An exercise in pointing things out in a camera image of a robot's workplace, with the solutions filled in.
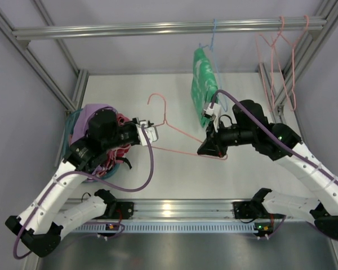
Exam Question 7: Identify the pink wire hanger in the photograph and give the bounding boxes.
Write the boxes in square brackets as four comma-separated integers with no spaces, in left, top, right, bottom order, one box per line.
[146,93,228,161]

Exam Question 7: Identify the purple trousers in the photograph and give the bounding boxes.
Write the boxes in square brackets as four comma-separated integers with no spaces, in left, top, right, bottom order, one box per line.
[70,103,117,145]

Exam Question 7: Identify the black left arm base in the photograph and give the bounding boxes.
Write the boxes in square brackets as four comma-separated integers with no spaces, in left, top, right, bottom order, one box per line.
[94,189,134,220]

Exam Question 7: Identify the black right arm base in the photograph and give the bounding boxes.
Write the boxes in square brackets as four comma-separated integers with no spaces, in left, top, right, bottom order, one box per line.
[233,188,272,219]

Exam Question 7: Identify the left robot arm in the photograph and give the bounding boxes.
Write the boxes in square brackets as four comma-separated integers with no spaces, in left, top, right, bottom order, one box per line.
[5,105,158,260]

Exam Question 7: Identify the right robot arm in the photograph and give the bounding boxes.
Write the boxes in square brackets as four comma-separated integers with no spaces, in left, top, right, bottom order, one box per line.
[197,100,338,240]

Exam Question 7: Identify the pink camouflage trousers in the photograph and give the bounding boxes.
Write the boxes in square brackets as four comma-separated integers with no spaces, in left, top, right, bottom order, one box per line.
[95,112,135,178]

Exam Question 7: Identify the green tie-dye trousers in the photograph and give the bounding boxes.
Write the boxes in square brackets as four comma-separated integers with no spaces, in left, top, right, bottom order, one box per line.
[190,48,218,128]

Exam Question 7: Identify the teal plastic laundry basket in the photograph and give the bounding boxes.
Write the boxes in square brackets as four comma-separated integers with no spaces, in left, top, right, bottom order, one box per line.
[59,109,119,179]

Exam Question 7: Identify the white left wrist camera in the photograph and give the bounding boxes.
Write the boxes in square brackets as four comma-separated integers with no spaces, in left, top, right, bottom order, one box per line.
[137,125,158,146]

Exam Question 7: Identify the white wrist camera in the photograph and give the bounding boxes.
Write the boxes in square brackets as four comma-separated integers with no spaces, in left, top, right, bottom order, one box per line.
[137,125,158,146]
[202,102,221,123]

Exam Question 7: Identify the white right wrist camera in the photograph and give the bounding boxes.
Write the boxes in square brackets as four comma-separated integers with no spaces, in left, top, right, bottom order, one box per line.
[202,102,221,123]

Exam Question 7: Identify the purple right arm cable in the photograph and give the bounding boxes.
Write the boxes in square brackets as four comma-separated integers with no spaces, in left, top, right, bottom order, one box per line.
[211,89,338,244]

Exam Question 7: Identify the right aluminium frame post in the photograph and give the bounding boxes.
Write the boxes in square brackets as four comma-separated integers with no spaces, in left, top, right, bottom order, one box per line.
[254,0,338,167]

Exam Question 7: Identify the aluminium frame post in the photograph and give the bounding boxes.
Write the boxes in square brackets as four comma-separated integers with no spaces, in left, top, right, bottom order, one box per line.
[0,9,90,112]
[254,0,338,167]

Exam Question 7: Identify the aluminium front rail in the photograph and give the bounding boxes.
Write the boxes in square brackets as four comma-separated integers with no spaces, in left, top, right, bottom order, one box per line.
[59,198,316,223]

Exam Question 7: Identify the blue wire hanger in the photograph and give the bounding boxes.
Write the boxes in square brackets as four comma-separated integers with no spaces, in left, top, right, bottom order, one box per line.
[199,18,229,112]

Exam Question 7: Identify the perforated grey cable tray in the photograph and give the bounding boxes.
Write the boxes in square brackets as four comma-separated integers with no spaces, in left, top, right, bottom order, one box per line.
[73,220,274,233]

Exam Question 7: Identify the aluminium hanging rail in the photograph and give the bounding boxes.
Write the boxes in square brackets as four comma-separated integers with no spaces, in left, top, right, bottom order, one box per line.
[12,16,327,41]

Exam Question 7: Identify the left aluminium frame post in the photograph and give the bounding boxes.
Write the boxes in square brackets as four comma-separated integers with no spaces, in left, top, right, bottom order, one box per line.
[0,9,90,112]

